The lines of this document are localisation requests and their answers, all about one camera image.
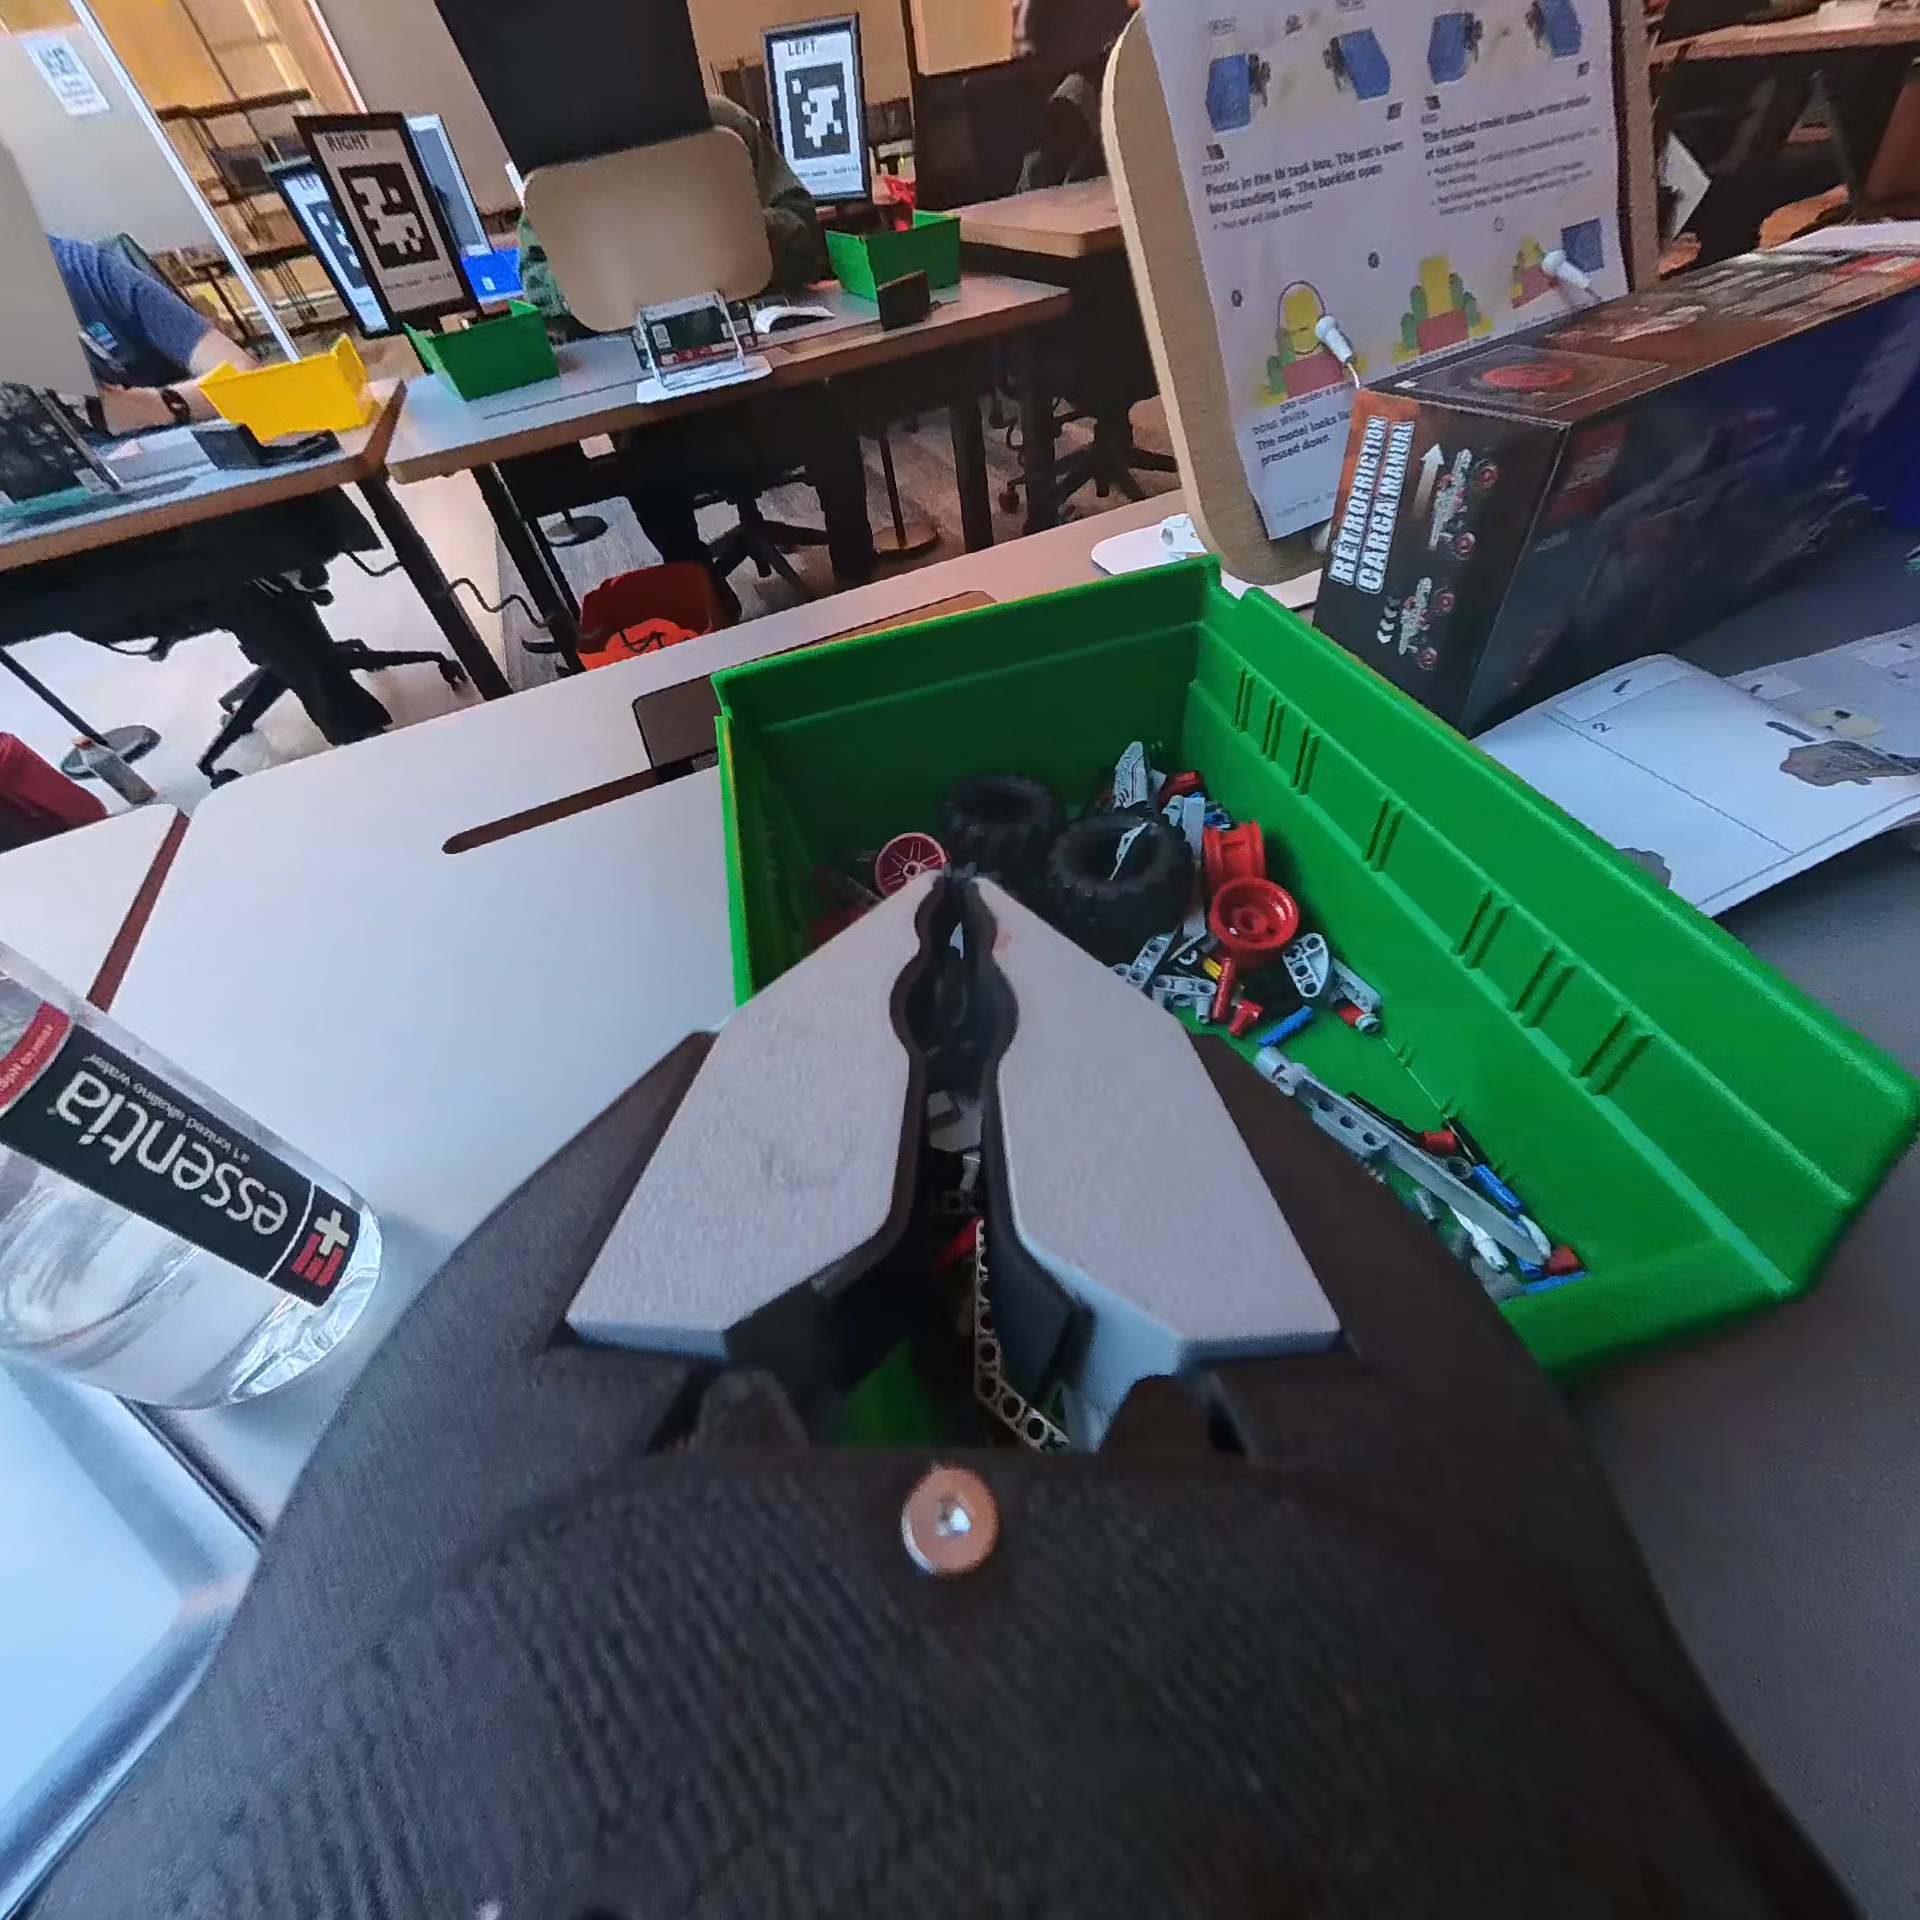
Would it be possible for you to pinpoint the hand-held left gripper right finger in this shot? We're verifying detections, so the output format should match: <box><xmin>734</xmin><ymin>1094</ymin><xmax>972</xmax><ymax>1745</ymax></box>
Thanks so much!
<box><xmin>959</xmin><ymin>878</ymin><xmax>1342</xmax><ymax>1448</ymax></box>

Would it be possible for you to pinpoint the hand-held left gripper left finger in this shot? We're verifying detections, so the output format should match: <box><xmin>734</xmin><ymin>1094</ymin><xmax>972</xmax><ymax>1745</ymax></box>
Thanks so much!
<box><xmin>566</xmin><ymin>873</ymin><xmax>985</xmax><ymax>1445</ymax></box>

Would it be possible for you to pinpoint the black lego piece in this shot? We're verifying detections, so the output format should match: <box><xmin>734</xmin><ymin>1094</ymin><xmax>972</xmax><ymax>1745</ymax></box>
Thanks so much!
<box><xmin>918</xmin><ymin>884</ymin><xmax>995</xmax><ymax>1057</ymax></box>

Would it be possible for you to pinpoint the large green plastic bin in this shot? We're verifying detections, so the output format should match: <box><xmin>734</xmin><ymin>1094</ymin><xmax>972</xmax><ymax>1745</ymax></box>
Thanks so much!
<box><xmin>711</xmin><ymin>557</ymin><xmax>1920</xmax><ymax>1373</ymax></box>

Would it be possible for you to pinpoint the lego instruction booklet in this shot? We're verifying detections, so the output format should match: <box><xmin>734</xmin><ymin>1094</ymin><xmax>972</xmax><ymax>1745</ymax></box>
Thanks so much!
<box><xmin>1476</xmin><ymin>622</ymin><xmax>1920</xmax><ymax>917</ymax></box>

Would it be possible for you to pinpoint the pile of small lego pieces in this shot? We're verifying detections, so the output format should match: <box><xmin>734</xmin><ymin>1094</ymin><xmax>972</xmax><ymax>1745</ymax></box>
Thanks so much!
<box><xmin>838</xmin><ymin>736</ymin><xmax>1592</xmax><ymax>1307</ymax></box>

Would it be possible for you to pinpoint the grey holed lego beam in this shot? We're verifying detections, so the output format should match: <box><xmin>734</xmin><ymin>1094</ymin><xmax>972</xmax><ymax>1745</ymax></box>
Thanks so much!
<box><xmin>959</xmin><ymin>1215</ymin><xmax>1073</xmax><ymax>1454</ymax></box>

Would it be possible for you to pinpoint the long grey lego beam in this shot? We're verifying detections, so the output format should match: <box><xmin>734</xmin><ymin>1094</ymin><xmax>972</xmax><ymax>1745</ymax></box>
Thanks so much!
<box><xmin>1257</xmin><ymin>1047</ymin><xmax>1555</xmax><ymax>1264</ymax></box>

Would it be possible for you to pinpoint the black lego tyre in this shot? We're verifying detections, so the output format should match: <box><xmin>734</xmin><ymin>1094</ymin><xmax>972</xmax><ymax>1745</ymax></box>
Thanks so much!
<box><xmin>1045</xmin><ymin>814</ymin><xmax>1197</xmax><ymax>967</ymax></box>
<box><xmin>936</xmin><ymin>773</ymin><xmax>1070</xmax><ymax>886</ymax></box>

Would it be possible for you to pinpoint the black lego set box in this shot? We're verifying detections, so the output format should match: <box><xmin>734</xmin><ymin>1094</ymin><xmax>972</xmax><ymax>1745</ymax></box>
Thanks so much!
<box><xmin>1315</xmin><ymin>247</ymin><xmax>1920</xmax><ymax>736</ymax></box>

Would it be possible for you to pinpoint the red orange bag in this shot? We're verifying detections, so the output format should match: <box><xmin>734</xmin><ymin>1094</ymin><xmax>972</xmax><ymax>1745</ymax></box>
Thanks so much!
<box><xmin>576</xmin><ymin>567</ymin><xmax>724</xmax><ymax>672</ymax></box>

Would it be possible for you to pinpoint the clear water bottle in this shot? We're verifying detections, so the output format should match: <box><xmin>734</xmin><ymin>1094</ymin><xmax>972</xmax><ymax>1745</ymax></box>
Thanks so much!
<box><xmin>0</xmin><ymin>941</ymin><xmax>383</xmax><ymax>1408</ymax></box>

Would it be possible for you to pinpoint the white divider foot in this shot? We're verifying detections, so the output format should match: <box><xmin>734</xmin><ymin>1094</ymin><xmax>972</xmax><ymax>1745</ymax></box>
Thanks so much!
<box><xmin>1092</xmin><ymin>512</ymin><xmax>1216</xmax><ymax>579</ymax></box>

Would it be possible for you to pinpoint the black office chair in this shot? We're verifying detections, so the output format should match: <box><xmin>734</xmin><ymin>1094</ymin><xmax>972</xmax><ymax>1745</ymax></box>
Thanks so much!
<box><xmin>89</xmin><ymin>486</ymin><xmax>471</xmax><ymax>781</ymax></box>

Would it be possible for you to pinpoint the silver rimmed tray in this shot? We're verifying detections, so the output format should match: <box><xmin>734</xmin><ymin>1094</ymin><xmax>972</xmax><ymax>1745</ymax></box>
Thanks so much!
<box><xmin>0</xmin><ymin>1350</ymin><xmax>265</xmax><ymax>1863</ymax></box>

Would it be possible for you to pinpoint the grey topped table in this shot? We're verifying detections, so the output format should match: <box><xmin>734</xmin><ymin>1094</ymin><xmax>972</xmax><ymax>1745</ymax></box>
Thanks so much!
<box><xmin>381</xmin><ymin>272</ymin><xmax>1073</xmax><ymax>601</ymax></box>

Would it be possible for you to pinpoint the dark red bag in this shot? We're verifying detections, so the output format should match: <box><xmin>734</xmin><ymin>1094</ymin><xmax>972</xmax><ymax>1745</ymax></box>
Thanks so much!
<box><xmin>0</xmin><ymin>732</ymin><xmax>109</xmax><ymax>854</ymax></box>

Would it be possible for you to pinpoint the beige divider panel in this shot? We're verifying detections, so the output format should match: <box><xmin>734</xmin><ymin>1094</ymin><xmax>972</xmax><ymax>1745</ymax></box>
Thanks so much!
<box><xmin>1102</xmin><ymin>0</ymin><xmax>1660</xmax><ymax>588</ymax></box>

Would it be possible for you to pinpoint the small display stand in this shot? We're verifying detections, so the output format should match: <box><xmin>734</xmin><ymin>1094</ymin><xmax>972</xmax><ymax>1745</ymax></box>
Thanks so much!
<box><xmin>633</xmin><ymin>293</ymin><xmax>755</xmax><ymax>392</ymax></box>

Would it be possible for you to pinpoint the small green plastic bin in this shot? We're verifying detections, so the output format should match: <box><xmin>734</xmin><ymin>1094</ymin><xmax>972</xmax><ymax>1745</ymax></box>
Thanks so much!
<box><xmin>824</xmin><ymin>211</ymin><xmax>961</xmax><ymax>300</ymax></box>
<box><xmin>406</xmin><ymin>300</ymin><xmax>559</xmax><ymax>401</ymax></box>

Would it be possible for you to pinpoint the wooden edged table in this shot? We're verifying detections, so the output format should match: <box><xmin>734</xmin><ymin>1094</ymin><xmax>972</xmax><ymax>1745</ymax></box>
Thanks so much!
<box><xmin>0</xmin><ymin>382</ymin><xmax>511</xmax><ymax>700</ymax></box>

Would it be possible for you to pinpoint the yellow plastic bin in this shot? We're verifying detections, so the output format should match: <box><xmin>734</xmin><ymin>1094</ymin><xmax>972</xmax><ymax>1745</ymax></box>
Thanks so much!
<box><xmin>198</xmin><ymin>333</ymin><xmax>376</xmax><ymax>443</ymax></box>

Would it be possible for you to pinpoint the printed instruction sheet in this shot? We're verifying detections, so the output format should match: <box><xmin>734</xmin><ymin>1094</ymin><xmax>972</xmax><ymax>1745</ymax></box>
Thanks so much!
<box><xmin>1142</xmin><ymin>0</ymin><xmax>1630</xmax><ymax>541</ymax></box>

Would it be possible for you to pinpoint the black framed tag sign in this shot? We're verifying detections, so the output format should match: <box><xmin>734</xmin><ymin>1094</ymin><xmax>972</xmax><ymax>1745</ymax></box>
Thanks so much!
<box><xmin>294</xmin><ymin>111</ymin><xmax>481</xmax><ymax>325</ymax></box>
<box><xmin>269</xmin><ymin>158</ymin><xmax>393</xmax><ymax>339</ymax></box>
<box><xmin>760</xmin><ymin>16</ymin><xmax>873</xmax><ymax>203</ymax></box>

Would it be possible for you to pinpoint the blue plastic bin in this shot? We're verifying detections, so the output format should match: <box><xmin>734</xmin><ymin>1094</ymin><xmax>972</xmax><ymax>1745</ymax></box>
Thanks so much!
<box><xmin>1855</xmin><ymin>404</ymin><xmax>1920</xmax><ymax>529</ymax></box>

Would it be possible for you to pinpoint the dark hanging panel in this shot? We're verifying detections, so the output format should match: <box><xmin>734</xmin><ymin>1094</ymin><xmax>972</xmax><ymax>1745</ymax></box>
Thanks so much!
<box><xmin>433</xmin><ymin>0</ymin><xmax>707</xmax><ymax>169</ymax></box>

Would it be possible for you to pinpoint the white wall sign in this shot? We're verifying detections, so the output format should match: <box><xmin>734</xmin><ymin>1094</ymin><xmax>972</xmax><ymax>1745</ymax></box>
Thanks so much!
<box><xmin>23</xmin><ymin>37</ymin><xmax>115</xmax><ymax>119</ymax></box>

